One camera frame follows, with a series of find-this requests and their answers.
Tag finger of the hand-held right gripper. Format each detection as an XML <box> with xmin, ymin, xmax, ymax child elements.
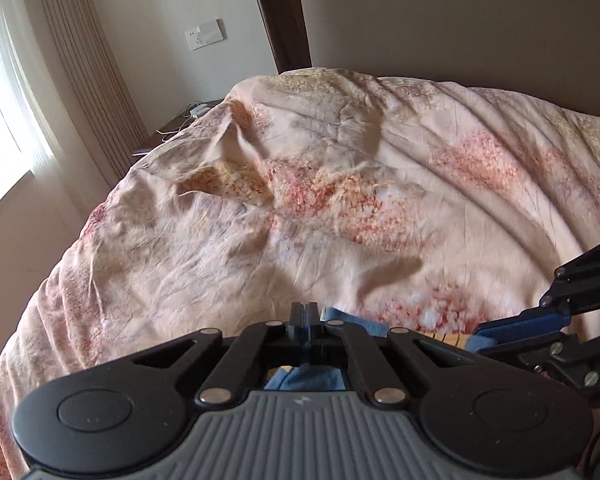
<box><xmin>479</xmin><ymin>329</ymin><xmax>600</xmax><ymax>403</ymax></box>
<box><xmin>471</xmin><ymin>231</ymin><xmax>600</xmax><ymax>343</ymax></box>

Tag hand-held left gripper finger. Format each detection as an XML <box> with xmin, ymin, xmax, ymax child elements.
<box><xmin>305</xmin><ymin>302</ymin><xmax>482</xmax><ymax>407</ymax></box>
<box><xmin>127</xmin><ymin>302</ymin><xmax>308</xmax><ymax>407</ymax></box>

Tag blue bear print pants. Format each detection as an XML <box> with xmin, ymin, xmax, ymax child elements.
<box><xmin>262</xmin><ymin>306</ymin><xmax>493</xmax><ymax>392</ymax></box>

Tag pink floral bed blanket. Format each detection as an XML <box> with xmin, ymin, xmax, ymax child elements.
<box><xmin>0</xmin><ymin>67</ymin><xmax>600</xmax><ymax>480</ymax></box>

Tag dark wooden nightstand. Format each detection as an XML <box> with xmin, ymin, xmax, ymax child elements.
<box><xmin>131</xmin><ymin>99</ymin><xmax>226</xmax><ymax>157</ymax></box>

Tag beige upholstered headboard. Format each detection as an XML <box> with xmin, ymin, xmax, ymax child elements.
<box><xmin>292</xmin><ymin>0</ymin><xmax>600</xmax><ymax>122</ymax></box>

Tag dark wooden panel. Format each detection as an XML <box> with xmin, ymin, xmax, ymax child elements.
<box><xmin>245</xmin><ymin>0</ymin><xmax>312</xmax><ymax>75</ymax></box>

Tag beige pleated curtain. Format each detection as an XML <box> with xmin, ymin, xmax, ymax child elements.
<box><xmin>32</xmin><ymin>0</ymin><xmax>152</xmax><ymax>211</ymax></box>

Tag white sheer curtain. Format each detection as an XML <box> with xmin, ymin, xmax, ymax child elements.
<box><xmin>0</xmin><ymin>0</ymin><xmax>67</xmax><ymax>183</ymax></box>

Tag white charging cable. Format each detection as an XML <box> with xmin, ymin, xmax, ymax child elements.
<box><xmin>154</xmin><ymin>104</ymin><xmax>201</xmax><ymax>142</ymax></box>

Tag white wall socket plate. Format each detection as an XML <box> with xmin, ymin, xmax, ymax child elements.
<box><xmin>184</xmin><ymin>18</ymin><xmax>227</xmax><ymax>51</ymax></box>

